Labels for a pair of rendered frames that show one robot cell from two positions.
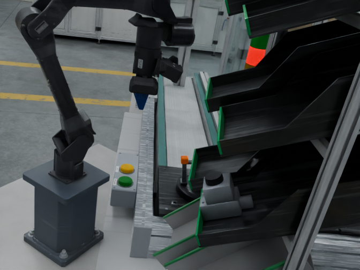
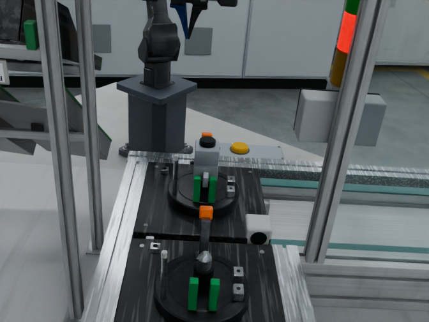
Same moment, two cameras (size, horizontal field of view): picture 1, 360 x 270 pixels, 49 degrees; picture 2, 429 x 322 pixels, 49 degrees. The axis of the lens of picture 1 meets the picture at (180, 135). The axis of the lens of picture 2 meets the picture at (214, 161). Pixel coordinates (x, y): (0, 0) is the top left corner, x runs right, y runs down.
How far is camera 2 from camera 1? 1.33 m
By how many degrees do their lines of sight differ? 81
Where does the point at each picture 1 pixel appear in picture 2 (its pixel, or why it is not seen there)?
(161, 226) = (128, 166)
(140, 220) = (139, 154)
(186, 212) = (100, 138)
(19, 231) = not seen: hidden behind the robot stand
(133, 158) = (270, 154)
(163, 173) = (236, 170)
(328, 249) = not seen: outside the picture
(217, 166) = not seen: hidden behind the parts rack
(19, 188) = (226, 129)
